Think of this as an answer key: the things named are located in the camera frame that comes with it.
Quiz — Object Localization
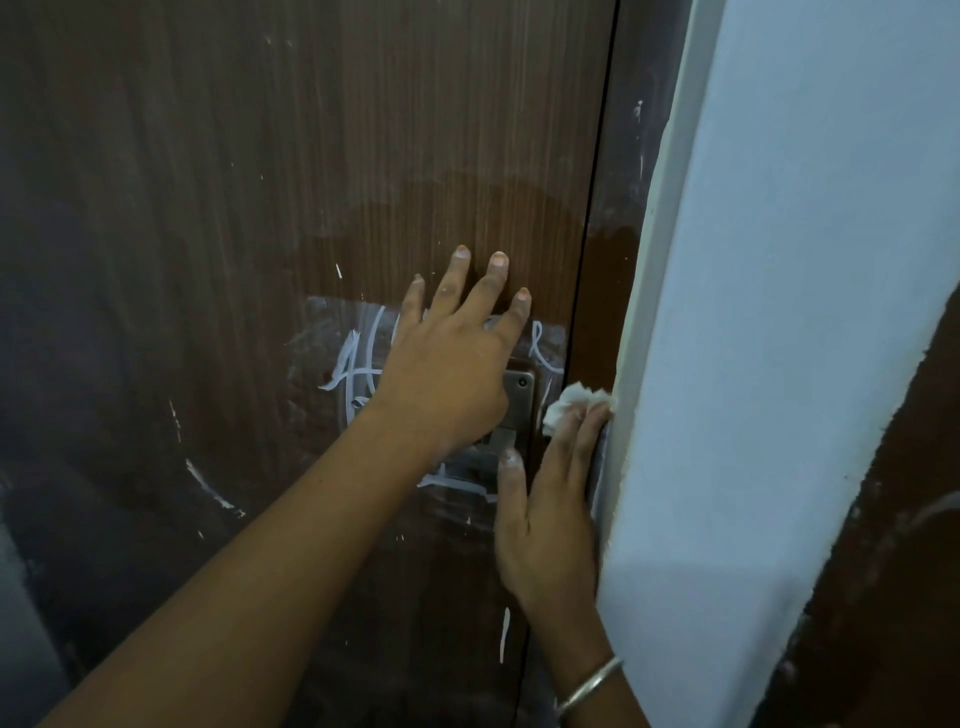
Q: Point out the person's right forearm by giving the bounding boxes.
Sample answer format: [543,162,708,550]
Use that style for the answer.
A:
[523,596,652,728]

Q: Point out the silver bangle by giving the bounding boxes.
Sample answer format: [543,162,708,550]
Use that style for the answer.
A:
[553,656,625,718]

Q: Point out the person's right hand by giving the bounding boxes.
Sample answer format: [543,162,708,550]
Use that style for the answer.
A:
[493,403,616,618]

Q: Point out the metal door lock plate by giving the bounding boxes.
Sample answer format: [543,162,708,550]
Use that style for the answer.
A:
[442,366,538,498]

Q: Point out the person's left forearm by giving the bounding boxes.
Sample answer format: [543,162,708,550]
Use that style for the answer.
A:
[37,401,444,728]

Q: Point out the brown wooden door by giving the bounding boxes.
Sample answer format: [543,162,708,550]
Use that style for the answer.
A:
[0,0,621,728]

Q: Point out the white cloth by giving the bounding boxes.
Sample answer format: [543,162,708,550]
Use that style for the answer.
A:
[540,381,617,438]

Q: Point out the person's left hand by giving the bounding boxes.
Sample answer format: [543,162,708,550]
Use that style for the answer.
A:
[366,244,534,456]

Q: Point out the dark brown door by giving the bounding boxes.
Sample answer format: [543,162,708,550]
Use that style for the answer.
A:
[750,283,960,728]

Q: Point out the brown wooden door frame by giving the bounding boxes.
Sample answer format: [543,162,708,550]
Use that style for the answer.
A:
[516,0,696,728]

